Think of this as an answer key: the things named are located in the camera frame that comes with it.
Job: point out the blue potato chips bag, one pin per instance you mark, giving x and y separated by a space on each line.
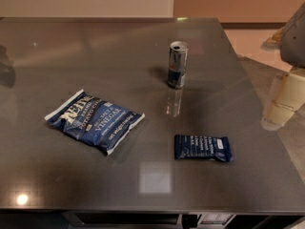
93 121

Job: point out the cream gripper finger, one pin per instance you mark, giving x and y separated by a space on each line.
286 97

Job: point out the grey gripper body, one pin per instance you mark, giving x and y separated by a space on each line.
294 40

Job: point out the dark blue snack bar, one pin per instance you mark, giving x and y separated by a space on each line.
202 147

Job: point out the redbull can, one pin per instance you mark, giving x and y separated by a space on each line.
177 64

